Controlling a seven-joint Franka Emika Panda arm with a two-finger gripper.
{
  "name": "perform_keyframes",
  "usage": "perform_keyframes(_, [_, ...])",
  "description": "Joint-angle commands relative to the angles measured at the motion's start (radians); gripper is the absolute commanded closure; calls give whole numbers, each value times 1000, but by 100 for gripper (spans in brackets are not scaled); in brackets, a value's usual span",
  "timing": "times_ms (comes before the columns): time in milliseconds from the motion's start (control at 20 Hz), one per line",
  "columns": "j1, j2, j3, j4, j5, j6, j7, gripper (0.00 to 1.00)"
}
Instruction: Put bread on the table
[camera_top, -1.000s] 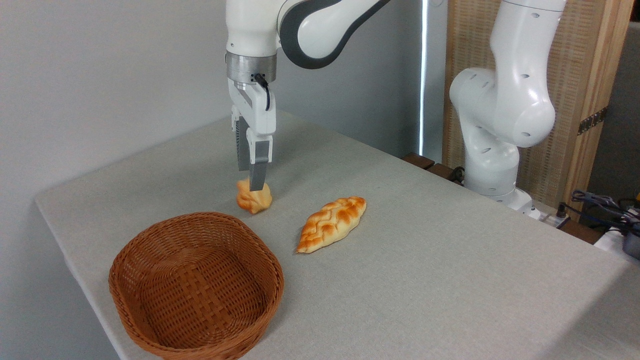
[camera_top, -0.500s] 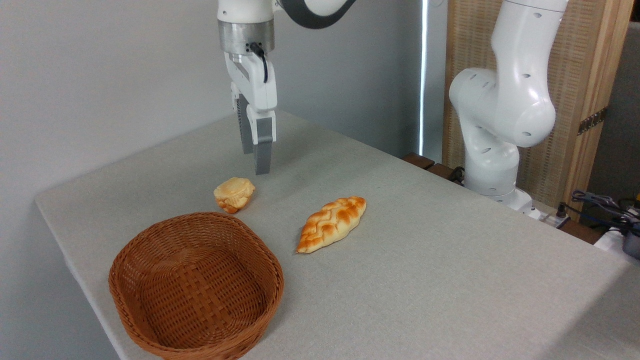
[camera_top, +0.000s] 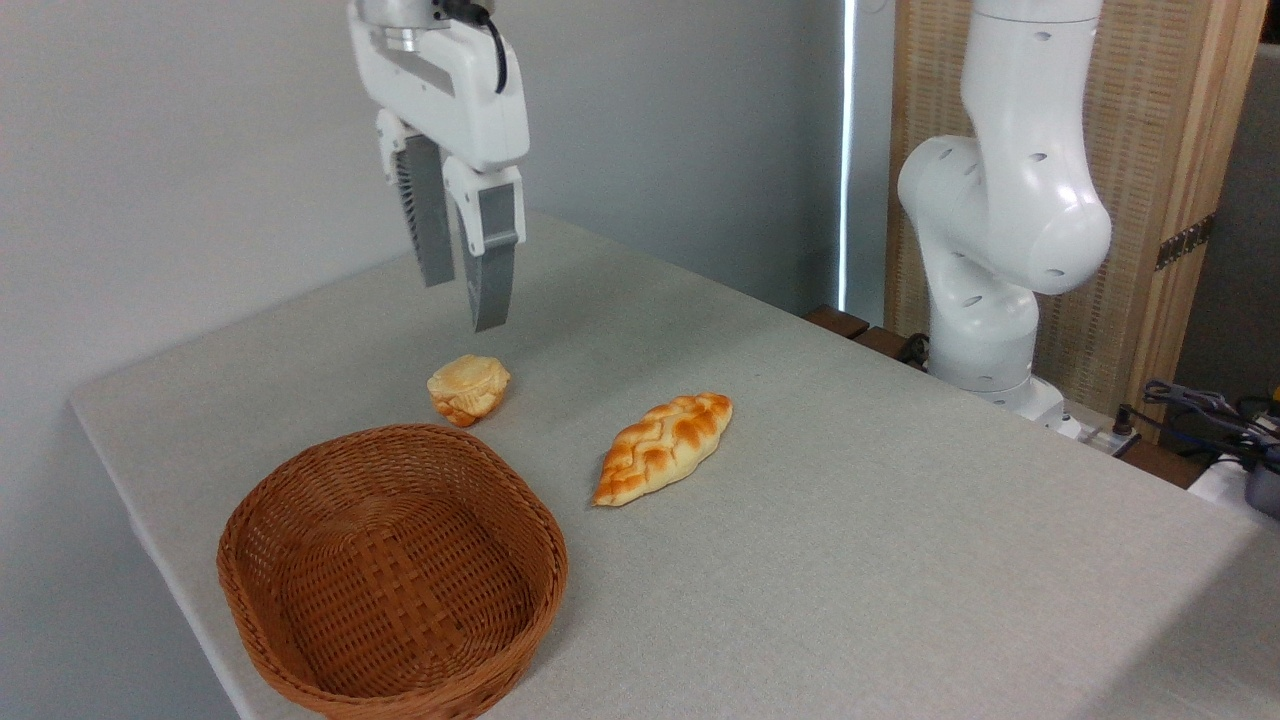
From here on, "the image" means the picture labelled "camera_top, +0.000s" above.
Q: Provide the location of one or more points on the small round bread roll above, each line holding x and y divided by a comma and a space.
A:
468, 390

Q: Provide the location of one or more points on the metal screen hinge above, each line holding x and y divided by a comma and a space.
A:
1185, 242

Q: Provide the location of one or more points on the black plug at robot base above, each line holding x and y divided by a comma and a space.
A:
1123, 420

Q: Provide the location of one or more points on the dark brown wooden block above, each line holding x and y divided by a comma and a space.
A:
838, 320
884, 342

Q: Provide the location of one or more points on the braided golden bread loaf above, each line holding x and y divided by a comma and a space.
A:
662, 448

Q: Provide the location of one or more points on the brown wicker basket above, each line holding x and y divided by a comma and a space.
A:
420, 600

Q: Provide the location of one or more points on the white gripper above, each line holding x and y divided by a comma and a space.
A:
450, 100

